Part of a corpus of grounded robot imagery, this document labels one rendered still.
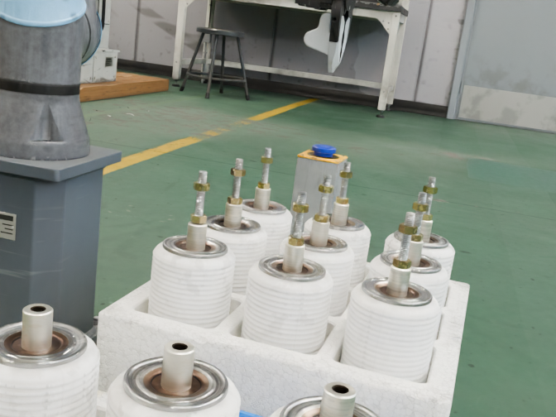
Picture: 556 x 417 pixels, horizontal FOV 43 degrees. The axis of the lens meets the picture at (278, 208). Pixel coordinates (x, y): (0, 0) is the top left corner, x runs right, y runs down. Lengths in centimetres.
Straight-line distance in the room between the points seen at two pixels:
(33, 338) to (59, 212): 44
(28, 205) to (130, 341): 27
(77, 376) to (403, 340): 34
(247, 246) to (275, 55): 505
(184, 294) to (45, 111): 34
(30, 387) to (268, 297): 30
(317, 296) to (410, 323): 10
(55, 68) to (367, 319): 53
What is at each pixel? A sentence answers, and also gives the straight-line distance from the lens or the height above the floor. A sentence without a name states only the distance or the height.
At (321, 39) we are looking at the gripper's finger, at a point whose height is 50.
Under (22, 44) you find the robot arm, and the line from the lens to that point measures 99.
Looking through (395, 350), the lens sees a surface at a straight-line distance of 74.
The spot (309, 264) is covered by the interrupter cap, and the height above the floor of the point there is 25.
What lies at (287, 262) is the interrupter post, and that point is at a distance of 78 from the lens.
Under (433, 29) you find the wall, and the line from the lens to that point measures 574.
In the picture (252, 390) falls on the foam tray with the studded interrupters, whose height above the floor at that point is 14.
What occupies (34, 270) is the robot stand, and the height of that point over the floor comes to 15.
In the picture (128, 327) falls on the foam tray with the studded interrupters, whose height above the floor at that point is 17.
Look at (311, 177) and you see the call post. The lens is 115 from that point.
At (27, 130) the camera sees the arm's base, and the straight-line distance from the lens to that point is 99.
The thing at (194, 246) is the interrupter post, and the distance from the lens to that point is 81.
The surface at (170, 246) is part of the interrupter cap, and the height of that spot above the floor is 25.
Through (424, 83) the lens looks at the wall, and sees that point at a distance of 574.
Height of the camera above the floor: 51
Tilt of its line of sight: 14 degrees down
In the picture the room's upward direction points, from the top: 7 degrees clockwise
